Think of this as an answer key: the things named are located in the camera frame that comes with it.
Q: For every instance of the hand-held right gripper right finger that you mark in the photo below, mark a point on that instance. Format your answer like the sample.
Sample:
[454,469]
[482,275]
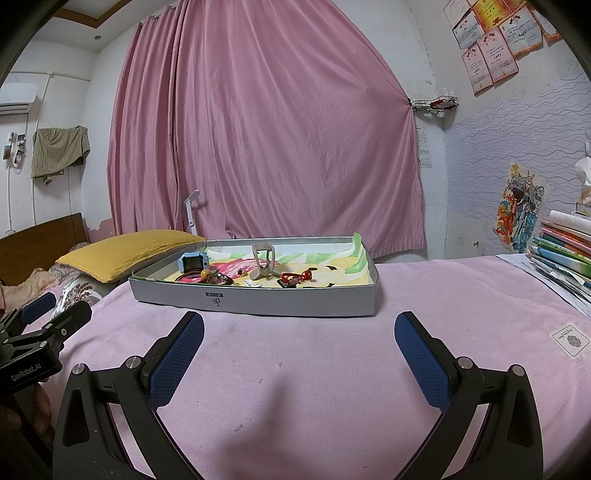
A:
[422,360]

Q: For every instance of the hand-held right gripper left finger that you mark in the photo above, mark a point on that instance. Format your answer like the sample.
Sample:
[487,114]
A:
[178,360]

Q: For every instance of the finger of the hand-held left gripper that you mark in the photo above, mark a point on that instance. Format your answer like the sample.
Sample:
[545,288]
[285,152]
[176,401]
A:
[39,305]
[71,318]

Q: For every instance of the white snap hair clip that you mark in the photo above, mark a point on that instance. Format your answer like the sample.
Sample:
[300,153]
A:
[251,283]

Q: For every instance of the colourful painted tray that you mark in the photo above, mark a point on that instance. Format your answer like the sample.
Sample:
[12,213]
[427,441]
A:
[277,300]

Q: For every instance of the person's left hand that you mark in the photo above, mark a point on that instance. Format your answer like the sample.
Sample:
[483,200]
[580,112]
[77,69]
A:
[41,406]

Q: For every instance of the floral patterned pillow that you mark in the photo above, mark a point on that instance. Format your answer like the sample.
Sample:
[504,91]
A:
[78,286]

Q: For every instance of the wooden headboard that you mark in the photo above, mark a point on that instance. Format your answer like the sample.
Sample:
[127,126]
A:
[37,244]

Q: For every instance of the yellow pillow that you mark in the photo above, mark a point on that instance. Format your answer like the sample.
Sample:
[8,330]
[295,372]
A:
[124,249]

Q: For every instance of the blue smartwatch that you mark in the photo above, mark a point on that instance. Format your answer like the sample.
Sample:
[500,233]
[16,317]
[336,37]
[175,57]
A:
[191,264]

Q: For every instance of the pink bedsheet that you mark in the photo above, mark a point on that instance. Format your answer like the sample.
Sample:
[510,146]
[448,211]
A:
[300,369]

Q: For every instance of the beige hair claw clip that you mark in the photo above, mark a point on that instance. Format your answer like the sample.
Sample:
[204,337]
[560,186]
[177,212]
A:
[263,270]

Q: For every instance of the loose white papers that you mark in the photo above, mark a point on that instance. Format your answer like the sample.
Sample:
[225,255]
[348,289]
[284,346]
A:
[521,267]

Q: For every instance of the white desk lamp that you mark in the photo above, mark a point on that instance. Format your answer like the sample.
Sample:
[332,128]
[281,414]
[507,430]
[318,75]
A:
[191,217]

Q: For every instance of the white label patch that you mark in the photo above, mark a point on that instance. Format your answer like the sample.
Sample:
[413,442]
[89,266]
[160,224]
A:
[570,339]

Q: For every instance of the hanging olive cloth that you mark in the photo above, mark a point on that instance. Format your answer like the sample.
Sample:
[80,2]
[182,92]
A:
[60,147]

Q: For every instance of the stack of books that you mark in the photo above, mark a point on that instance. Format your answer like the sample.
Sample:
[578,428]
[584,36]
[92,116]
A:
[563,244]

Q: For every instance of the white air conditioner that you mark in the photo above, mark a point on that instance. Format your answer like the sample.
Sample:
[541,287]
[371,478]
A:
[16,99]

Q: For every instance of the white tissue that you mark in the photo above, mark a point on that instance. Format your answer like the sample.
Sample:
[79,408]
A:
[584,184]

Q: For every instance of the pink curtain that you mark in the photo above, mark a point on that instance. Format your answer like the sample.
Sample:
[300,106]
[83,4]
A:
[277,115]

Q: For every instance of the colourful wall painting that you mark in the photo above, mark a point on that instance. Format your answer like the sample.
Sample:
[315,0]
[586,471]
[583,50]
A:
[519,207]

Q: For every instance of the small wall calendar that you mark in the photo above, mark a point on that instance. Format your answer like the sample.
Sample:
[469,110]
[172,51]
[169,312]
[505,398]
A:
[424,147]

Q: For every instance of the group of wall certificates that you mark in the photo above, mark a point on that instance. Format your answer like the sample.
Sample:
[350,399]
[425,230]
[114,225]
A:
[489,60]

